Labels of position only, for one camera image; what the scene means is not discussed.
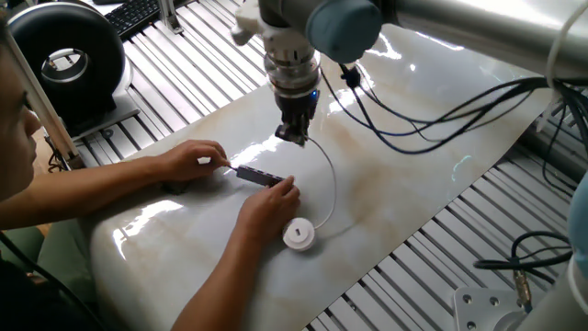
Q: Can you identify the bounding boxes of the person's right hand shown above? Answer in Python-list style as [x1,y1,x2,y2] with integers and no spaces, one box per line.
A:
[234,175,302,245]

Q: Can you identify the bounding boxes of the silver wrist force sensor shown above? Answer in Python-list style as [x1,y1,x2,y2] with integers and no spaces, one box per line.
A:
[264,48,322,100]

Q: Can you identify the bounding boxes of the black shirt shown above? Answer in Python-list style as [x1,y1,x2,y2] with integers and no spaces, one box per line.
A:
[0,234,107,331]

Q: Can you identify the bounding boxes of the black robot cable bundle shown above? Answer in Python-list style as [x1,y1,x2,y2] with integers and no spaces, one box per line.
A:
[321,62,588,199]

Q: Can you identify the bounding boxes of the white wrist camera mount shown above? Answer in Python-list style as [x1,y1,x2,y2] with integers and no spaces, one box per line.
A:
[229,0,318,57]

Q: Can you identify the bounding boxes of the thin black cable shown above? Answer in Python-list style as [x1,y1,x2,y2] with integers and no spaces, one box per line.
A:
[43,131,70,171]

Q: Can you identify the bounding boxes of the black looping base cable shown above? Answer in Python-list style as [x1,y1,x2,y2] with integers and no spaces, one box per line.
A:
[472,230,574,286]

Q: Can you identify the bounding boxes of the thin black cord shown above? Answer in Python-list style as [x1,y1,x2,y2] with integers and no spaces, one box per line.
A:
[0,231,107,331]

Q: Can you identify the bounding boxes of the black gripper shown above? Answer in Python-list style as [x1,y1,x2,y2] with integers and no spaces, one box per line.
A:
[274,90,321,147]

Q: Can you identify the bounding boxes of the person's left forearm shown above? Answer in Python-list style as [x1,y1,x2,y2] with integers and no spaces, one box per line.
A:
[0,155,169,231]

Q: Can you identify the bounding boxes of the person's left hand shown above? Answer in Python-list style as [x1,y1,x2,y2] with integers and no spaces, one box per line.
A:
[155,139,231,183]

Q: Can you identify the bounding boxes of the white cable tie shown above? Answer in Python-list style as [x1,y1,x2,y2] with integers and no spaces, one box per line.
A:
[544,0,588,93]

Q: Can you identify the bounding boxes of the dark grey USB docking station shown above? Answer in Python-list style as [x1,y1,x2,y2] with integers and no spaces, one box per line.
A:
[228,164,286,188]

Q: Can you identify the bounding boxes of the white round USB hub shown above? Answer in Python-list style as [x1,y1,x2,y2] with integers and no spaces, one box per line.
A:
[282,136,339,253]

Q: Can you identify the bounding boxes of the silver frame bracket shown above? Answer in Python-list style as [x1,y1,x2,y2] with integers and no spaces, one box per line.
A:
[155,0,185,36]

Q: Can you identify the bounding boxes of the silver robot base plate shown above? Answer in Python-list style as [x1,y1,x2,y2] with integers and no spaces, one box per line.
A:
[453,287,529,331]

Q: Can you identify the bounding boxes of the black ring-shaped device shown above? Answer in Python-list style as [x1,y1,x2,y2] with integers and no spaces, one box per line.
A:
[8,0,128,126]

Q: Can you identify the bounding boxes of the grey device base plate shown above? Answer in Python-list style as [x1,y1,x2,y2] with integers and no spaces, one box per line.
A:
[68,89,141,142]

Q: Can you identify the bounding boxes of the person's right forearm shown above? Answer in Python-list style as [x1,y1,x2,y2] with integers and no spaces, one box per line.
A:
[170,224,258,331]

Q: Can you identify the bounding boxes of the metal cable connector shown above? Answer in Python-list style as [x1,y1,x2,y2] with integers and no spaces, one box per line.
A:
[513,268,534,314]

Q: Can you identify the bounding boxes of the aluminium frame post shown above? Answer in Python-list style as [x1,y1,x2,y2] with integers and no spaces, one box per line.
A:
[4,36,86,169]

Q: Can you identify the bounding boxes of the black keyboard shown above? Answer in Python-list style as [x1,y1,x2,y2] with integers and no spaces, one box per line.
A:
[104,0,162,40]

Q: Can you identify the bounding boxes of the green trousers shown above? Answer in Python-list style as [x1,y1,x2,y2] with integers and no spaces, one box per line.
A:
[0,218,100,304]

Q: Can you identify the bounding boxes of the person's head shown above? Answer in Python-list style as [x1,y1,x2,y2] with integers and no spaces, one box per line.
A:
[0,17,43,203]

